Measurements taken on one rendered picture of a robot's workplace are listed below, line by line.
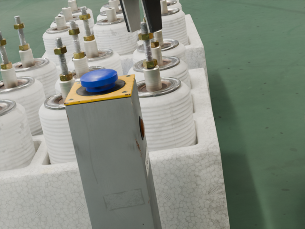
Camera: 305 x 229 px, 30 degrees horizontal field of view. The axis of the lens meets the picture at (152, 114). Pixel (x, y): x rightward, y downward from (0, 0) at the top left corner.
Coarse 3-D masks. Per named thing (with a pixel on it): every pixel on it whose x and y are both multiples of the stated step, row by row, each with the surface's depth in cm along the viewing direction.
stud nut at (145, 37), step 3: (141, 33) 76; (147, 33) 76; (150, 33) 76; (138, 36) 76; (141, 36) 75; (144, 36) 75; (147, 36) 75; (150, 36) 76; (141, 39) 76; (144, 39) 75; (147, 39) 75
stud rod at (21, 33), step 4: (16, 16) 99; (16, 20) 99; (20, 20) 100; (16, 24) 100; (20, 32) 100; (20, 36) 100; (24, 36) 101; (20, 40) 101; (24, 40) 101; (24, 44) 101
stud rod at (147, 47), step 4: (144, 24) 75; (144, 28) 75; (144, 32) 76; (144, 40) 76; (148, 40) 76; (144, 44) 76; (148, 44) 76; (144, 48) 77; (148, 48) 76; (148, 52) 77; (148, 56) 77; (152, 56) 77; (148, 60) 77; (148, 68) 77
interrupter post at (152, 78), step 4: (144, 68) 78; (152, 68) 77; (156, 68) 77; (144, 72) 77; (148, 72) 77; (152, 72) 77; (156, 72) 77; (144, 76) 78; (148, 76) 77; (152, 76) 77; (156, 76) 77; (160, 76) 78; (148, 80) 77; (152, 80) 77; (156, 80) 77; (160, 80) 78; (148, 84) 78; (152, 84) 77; (156, 84) 77; (160, 84) 78; (148, 88) 78; (152, 88) 78; (156, 88) 78; (160, 88) 78
